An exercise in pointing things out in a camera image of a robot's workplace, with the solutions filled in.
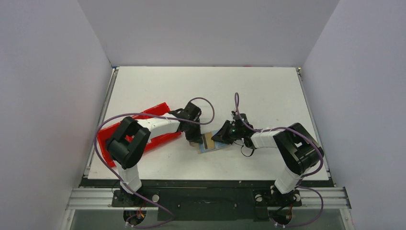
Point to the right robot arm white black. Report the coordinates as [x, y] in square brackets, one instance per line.
[301, 153]

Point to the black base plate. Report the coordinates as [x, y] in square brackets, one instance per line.
[206, 204]

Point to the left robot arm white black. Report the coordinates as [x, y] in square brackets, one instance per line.
[128, 143]

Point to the beige card holder wallet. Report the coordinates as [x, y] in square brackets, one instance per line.
[218, 145]

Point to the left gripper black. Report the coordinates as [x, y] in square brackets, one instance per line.
[197, 136]

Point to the aluminium frame rail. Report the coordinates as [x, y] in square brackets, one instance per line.
[104, 199]

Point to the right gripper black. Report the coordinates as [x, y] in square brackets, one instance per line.
[226, 132]

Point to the gold striped credit card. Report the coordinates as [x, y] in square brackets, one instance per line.
[208, 143]

